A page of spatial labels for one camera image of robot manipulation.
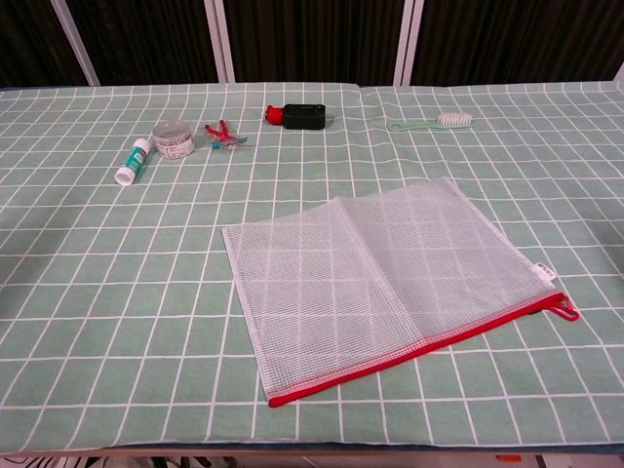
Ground red strap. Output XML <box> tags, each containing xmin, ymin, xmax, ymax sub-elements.
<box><xmin>546</xmin><ymin>293</ymin><xmax>582</xmax><ymax>324</ymax></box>

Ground white mesh zipper pouch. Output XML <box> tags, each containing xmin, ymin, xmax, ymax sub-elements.
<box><xmin>222</xmin><ymin>175</ymin><xmax>569</xmax><ymax>409</ymax></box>

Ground clear jar of paper clips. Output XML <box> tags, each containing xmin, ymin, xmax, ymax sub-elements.
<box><xmin>151</xmin><ymin>119</ymin><xmax>196</xmax><ymax>161</ymax></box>

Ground red blue clips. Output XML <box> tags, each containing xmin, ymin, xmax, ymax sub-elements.
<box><xmin>203</xmin><ymin>118</ymin><xmax>251</xmax><ymax>153</ymax></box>

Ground green white checked tablecloth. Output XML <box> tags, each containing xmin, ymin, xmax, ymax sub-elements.
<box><xmin>0</xmin><ymin>80</ymin><xmax>624</xmax><ymax>452</ymax></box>

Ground pale green brush white bristles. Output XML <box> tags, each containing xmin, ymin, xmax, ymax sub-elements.
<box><xmin>386</xmin><ymin>111</ymin><xmax>475</xmax><ymax>134</ymax></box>

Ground green white glue stick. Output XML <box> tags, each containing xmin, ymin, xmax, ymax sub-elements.
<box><xmin>113</xmin><ymin>137</ymin><xmax>153</xmax><ymax>187</ymax></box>

